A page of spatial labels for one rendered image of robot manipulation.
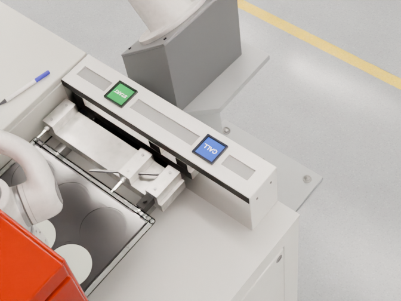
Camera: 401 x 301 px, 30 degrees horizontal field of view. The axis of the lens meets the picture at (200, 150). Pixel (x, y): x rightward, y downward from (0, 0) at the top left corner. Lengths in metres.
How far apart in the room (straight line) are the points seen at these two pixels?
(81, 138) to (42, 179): 0.46
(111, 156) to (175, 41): 0.30
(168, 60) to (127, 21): 1.55
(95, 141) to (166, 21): 0.32
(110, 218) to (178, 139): 0.22
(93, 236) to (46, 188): 0.31
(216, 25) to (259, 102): 1.13
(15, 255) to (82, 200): 1.11
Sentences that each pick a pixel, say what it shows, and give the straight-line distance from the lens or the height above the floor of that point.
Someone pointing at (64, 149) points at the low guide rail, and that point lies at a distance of 1.80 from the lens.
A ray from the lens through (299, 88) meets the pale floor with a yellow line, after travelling 2.90.
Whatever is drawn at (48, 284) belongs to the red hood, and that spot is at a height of 1.81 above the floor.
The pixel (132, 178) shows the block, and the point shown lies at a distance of 1.65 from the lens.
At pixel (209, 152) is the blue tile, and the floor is 0.96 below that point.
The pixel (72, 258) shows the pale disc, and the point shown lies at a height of 0.90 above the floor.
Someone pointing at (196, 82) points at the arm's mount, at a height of 0.87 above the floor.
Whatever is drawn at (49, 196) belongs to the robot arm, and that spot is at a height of 1.19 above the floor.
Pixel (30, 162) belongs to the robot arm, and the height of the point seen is 1.24.
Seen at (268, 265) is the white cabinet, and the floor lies 0.76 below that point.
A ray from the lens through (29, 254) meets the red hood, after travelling 0.54.
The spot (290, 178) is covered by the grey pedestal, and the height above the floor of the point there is 0.01.
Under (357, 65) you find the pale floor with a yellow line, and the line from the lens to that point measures 2.98.
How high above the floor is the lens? 2.28
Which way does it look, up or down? 56 degrees down
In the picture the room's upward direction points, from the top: 10 degrees counter-clockwise
